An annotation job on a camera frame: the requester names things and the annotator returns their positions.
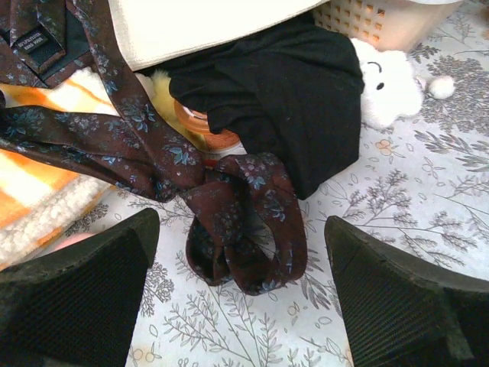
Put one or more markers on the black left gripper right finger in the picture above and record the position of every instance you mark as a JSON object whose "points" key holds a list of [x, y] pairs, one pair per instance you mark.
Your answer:
{"points": [[400, 310]]}

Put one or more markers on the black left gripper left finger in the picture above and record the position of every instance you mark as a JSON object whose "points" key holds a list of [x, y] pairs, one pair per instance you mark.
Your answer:
{"points": [[78, 306]]}

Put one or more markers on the cream canvas tote bag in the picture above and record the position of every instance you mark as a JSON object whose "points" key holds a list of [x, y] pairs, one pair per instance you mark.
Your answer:
{"points": [[150, 32]]}

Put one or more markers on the orange white checked towel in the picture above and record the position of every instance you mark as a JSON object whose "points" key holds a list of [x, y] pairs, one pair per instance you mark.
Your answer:
{"points": [[38, 201]]}

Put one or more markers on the brown patterned handbag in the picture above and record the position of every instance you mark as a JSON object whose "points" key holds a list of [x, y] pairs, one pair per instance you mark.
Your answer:
{"points": [[248, 226]]}

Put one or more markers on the white cloud plush toy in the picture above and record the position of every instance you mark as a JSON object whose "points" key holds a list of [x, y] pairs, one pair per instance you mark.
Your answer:
{"points": [[392, 87]]}

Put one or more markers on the black cloth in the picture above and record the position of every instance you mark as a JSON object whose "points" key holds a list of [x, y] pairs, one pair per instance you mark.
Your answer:
{"points": [[293, 90]]}

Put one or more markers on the beige woven basket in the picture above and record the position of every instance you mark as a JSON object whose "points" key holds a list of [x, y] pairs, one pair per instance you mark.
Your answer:
{"points": [[386, 24]]}

